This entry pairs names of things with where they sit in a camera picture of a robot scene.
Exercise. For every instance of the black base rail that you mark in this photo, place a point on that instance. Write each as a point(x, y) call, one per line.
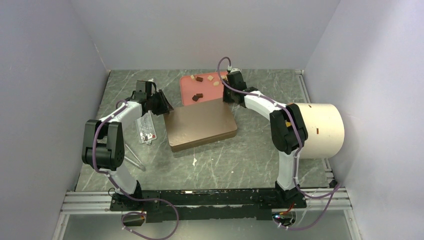
point(169, 205)

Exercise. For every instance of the brown chocolate box tray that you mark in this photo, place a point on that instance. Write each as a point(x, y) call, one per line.
point(179, 141)

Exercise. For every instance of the white paper leaflet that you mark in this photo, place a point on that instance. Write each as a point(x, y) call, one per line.
point(145, 129)

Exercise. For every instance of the cream orange cylinder container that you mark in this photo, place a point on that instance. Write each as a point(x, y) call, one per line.
point(325, 130)

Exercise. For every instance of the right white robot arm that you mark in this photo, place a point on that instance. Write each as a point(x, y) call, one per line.
point(287, 126)

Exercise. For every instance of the pink plastic tray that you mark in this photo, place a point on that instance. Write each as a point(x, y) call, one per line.
point(198, 83)

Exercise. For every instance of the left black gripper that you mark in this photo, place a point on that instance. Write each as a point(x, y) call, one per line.
point(165, 107)

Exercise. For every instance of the rose gold tongs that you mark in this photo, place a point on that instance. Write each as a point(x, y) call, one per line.
point(134, 159)

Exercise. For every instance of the gold box lid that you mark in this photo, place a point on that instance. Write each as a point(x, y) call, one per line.
point(202, 119)

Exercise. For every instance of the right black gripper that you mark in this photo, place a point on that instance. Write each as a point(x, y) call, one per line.
point(225, 98)

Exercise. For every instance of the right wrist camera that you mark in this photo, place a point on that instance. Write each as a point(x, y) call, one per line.
point(232, 70)

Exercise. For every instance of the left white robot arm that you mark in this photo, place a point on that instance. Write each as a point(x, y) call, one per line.
point(103, 146)

